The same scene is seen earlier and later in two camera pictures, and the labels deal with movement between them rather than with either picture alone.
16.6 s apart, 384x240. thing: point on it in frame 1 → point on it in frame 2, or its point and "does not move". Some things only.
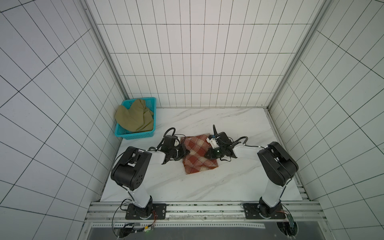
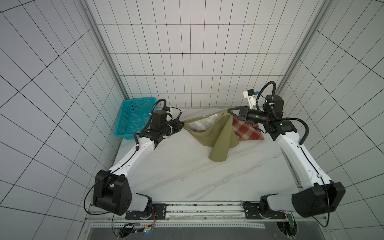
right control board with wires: x=288 y=229 does not move
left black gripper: x=183 y=151 → x=177 y=123
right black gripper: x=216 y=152 → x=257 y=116
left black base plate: x=150 y=211 does not move
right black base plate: x=262 y=211 does not move
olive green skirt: x=138 y=117 → x=215 y=130
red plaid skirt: x=196 y=160 → x=246 y=130
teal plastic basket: x=151 y=103 does not move
